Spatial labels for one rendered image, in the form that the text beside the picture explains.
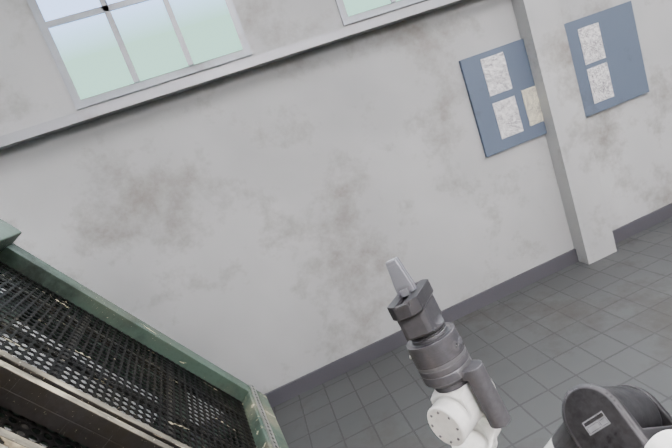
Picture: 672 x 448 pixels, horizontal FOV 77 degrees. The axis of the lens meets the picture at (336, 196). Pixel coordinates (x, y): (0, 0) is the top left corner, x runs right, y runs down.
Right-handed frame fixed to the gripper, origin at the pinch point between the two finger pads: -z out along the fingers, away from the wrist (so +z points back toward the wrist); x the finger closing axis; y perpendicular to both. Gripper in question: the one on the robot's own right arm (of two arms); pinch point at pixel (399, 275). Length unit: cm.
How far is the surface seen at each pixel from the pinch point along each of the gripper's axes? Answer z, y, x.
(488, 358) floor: 113, 56, -226
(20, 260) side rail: -53, 137, -24
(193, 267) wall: -34, 198, -160
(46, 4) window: -216, 171, -114
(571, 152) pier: 17, -57, -329
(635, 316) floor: 128, -37, -258
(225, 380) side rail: 24, 120, -70
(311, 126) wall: -88, 90, -213
